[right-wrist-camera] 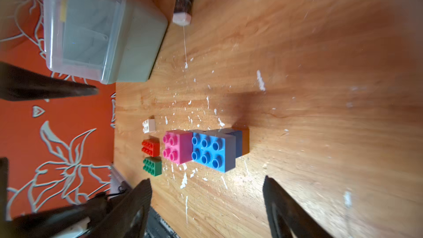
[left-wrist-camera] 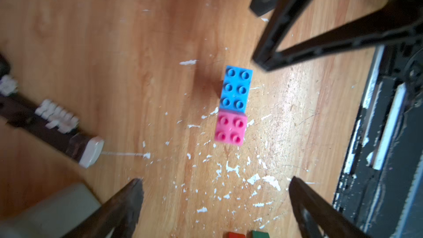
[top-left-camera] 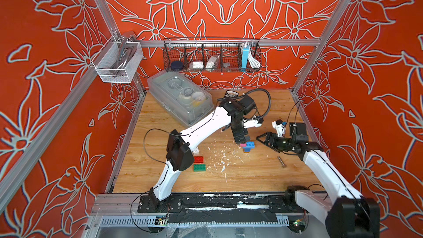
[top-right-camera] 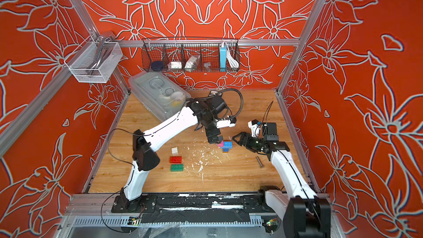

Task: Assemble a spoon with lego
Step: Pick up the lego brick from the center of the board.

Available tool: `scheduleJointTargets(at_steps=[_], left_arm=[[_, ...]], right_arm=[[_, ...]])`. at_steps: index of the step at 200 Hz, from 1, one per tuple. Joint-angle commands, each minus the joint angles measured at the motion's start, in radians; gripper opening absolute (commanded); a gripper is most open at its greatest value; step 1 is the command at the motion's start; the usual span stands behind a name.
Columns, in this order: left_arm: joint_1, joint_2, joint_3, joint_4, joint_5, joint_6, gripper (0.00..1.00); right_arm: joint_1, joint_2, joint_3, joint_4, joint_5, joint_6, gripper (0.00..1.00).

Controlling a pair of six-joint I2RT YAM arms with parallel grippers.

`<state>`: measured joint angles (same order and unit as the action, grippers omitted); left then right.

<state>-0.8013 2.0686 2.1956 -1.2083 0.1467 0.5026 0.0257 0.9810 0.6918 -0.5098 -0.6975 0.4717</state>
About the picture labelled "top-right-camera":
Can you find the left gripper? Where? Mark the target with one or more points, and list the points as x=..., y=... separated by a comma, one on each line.
x=212, y=134

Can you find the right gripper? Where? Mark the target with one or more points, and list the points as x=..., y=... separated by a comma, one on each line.
x=247, y=141

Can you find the light blue lego brick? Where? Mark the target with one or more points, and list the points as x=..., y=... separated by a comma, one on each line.
x=227, y=145

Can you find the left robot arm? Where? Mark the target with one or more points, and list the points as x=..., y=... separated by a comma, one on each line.
x=199, y=112

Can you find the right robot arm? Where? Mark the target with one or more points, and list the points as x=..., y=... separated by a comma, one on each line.
x=300, y=211

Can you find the white lego brick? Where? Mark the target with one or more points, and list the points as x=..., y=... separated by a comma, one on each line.
x=174, y=151

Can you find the red lego brick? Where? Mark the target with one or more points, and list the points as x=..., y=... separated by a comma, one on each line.
x=175, y=160

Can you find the green lego brick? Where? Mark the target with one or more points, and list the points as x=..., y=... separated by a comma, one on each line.
x=177, y=167

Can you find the steel bolt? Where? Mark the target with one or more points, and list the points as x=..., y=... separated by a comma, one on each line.
x=259, y=162

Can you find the clear plastic storage box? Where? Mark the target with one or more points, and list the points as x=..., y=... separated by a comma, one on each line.
x=161, y=96

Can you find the light blue box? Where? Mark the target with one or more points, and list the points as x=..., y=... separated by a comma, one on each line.
x=222, y=57

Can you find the dark round jar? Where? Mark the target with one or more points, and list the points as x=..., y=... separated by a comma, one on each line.
x=157, y=66

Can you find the white mesh basket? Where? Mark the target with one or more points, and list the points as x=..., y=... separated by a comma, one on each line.
x=95, y=62

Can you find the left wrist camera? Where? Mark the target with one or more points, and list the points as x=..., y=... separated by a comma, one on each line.
x=226, y=123

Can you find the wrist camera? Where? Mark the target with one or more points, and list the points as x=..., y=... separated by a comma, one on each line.
x=255, y=127
x=226, y=123

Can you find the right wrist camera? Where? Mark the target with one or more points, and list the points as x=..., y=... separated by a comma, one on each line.
x=255, y=127

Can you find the black wire basket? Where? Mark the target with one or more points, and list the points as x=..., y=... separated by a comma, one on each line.
x=197, y=54

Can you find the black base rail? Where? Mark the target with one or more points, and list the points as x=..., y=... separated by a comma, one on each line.
x=197, y=208

